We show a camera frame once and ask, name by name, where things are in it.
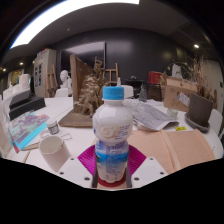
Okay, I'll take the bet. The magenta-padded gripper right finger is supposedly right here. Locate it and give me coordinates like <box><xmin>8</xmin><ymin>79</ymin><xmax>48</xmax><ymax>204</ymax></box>
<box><xmin>126</xmin><ymin>143</ymin><xmax>170</xmax><ymax>189</ymax></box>

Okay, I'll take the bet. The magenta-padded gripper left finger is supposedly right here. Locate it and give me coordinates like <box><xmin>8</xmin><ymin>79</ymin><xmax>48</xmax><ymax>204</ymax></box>
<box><xmin>55</xmin><ymin>143</ymin><xmax>98</xmax><ymax>189</ymax></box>

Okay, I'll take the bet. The white bottle with blue cap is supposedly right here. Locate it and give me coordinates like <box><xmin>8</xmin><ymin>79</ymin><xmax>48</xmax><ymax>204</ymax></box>
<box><xmin>92</xmin><ymin>85</ymin><xmax>134</xmax><ymax>184</ymax></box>

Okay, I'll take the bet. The white ceramic mug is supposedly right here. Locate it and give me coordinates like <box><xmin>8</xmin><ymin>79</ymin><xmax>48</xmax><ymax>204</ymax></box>
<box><xmin>38</xmin><ymin>134</ymin><xmax>72</xmax><ymax>173</ymax></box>

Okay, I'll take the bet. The beige canvas mat with slats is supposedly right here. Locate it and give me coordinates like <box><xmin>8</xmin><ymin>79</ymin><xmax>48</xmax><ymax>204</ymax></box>
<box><xmin>96</xmin><ymin>128</ymin><xmax>217</xmax><ymax>190</ymax></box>

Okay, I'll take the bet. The small paint jar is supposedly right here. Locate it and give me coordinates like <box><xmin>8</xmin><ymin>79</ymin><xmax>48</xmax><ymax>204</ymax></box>
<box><xmin>46</xmin><ymin>119</ymin><xmax>60</xmax><ymax>136</ymax></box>

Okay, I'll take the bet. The wooden stick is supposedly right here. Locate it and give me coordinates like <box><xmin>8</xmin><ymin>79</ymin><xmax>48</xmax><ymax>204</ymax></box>
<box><xmin>21</xmin><ymin>141</ymin><xmax>41</xmax><ymax>152</ymax></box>

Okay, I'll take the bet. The grey printed newspaper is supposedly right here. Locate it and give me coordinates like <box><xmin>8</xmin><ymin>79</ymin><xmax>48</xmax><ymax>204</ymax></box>
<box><xmin>123</xmin><ymin>98</ymin><xmax>180</xmax><ymax>132</ymax></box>

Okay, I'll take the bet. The small white cup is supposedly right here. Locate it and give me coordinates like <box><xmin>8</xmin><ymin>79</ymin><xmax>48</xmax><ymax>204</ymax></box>
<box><xmin>166</xmin><ymin>107</ymin><xmax>179</xmax><ymax>120</ymax></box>

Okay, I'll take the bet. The colourful painted sheet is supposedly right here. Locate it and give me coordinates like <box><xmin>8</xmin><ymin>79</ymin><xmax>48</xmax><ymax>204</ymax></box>
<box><xmin>8</xmin><ymin>110</ymin><xmax>51</xmax><ymax>154</ymax></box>

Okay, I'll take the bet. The wooden sculpture on board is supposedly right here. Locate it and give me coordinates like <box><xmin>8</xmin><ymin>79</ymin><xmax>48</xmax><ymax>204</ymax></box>
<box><xmin>58</xmin><ymin>54</ymin><xmax>109</xmax><ymax>129</ymax></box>

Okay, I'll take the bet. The grey glass bottle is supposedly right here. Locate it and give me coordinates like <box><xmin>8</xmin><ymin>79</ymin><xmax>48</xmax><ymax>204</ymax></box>
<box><xmin>138</xmin><ymin>83</ymin><xmax>148</xmax><ymax>103</ymax></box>

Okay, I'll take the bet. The large black flat box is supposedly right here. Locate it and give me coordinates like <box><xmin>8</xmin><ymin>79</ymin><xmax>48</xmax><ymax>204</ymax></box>
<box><xmin>8</xmin><ymin>95</ymin><xmax>47</xmax><ymax>121</ymax></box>

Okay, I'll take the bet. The white plastic chair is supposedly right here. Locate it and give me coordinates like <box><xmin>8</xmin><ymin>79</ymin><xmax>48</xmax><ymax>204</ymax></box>
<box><xmin>120</xmin><ymin>84</ymin><xmax>135</xmax><ymax>99</ymax></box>
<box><xmin>54</xmin><ymin>87</ymin><xmax>69</xmax><ymax>98</ymax></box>
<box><xmin>208</xmin><ymin>108</ymin><xmax>224</xmax><ymax>136</ymax></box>

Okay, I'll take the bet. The dry plant in grey pot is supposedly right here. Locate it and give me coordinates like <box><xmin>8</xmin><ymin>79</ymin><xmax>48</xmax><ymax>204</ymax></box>
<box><xmin>184</xmin><ymin>56</ymin><xmax>214</xmax><ymax>134</ymax></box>

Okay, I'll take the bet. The brown cardboard box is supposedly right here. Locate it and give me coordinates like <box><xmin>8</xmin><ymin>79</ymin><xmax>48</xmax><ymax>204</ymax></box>
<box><xmin>163</xmin><ymin>75</ymin><xmax>198</xmax><ymax>113</ymax></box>

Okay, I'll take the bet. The white cloth bag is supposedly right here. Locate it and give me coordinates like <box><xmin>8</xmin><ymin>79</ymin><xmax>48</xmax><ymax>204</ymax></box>
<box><xmin>0</xmin><ymin>94</ymin><xmax>14</xmax><ymax>158</ymax></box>

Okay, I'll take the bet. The small black flat box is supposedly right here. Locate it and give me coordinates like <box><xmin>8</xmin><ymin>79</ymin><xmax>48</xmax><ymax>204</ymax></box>
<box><xmin>8</xmin><ymin>88</ymin><xmax>33</xmax><ymax>109</ymax></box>

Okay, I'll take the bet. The white plaster bust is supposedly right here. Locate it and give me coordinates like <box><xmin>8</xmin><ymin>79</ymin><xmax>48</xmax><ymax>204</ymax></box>
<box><xmin>59</xmin><ymin>69</ymin><xmax>73</xmax><ymax>90</ymax></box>

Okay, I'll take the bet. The wooden easel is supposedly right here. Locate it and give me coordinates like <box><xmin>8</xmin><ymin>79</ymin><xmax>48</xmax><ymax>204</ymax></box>
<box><xmin>46</xmin><ymin>64</ymin><xmax>58</xmax><ymax>98</ymax></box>
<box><xmin>101</xmin><ymin>62</ymin><xmax>120</xmax><ymax>87</ymax></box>

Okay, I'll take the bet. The red box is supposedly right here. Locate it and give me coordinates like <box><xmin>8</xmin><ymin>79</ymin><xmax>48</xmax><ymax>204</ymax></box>
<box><xmin>148</xmin><ymin>70</ymin><xmax>164</xmax><ymax>85</ymax></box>

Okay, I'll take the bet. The white cabinet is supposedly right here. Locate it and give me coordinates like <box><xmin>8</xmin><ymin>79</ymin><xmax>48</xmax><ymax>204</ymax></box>
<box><xmin>33</xmin><ymin>48</ymin><xmax>58</xmax><ymax>98</ymax></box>

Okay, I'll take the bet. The white plaster statue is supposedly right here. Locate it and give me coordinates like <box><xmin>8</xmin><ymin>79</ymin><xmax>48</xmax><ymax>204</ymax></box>
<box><xmin>171</xmin><ymin>63</ymin><xmax>184</xmax><ymax>79</ymax></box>

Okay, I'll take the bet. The long white ceiling light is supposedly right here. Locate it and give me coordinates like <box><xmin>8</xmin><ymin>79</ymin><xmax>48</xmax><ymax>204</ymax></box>
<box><xmin>9</xmin><ymin>0</ymin><xmax>141</xmax><ymax>49</ymax></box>

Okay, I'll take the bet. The black wall screen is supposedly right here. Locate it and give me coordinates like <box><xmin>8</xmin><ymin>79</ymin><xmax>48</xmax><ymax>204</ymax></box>
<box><xmin>60</xmin><ymin>40</ymin><xmax>107</xmax><ymax>73</ymax></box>

